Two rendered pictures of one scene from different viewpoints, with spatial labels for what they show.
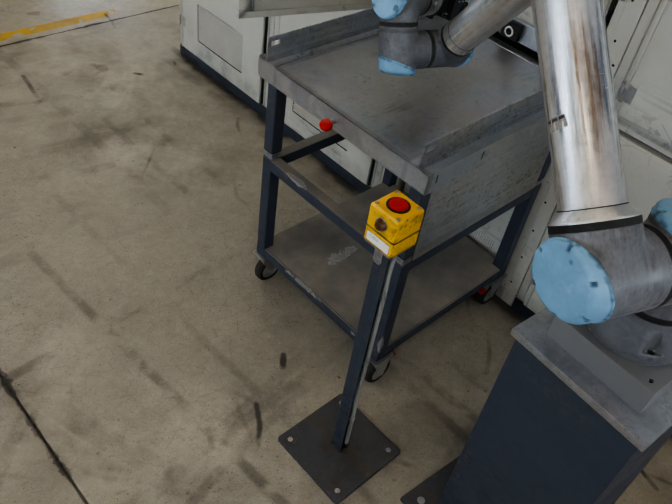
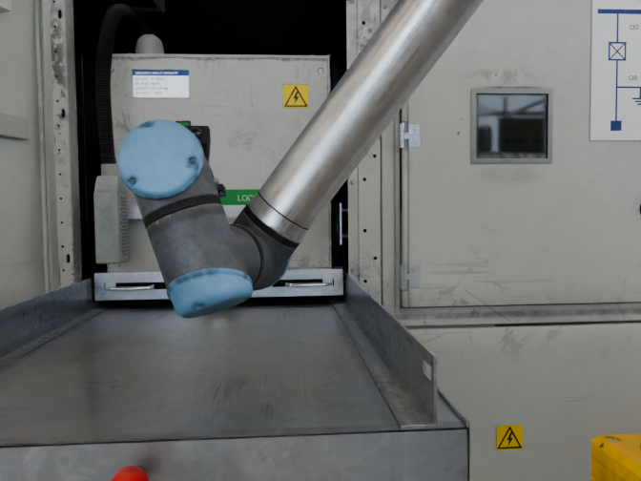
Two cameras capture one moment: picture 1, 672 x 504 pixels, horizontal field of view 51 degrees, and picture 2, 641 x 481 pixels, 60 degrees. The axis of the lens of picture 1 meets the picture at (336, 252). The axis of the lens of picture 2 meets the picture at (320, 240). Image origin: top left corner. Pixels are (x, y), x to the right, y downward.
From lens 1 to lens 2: 1.27 m
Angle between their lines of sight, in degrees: 56
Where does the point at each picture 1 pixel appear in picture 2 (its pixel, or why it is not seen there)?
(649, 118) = (447, 290)
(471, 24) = (323, 163)
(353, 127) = (206, 449)
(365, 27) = (15, 341)
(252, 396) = not seen: outside the picture
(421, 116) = (279, 379)
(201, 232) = not seen: outside the picture
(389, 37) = (194, 227)
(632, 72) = (405, 251)
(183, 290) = not seen: outside the picture
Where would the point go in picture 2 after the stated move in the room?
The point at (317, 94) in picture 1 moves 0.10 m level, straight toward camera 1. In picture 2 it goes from (47, 439) to (100, 471)
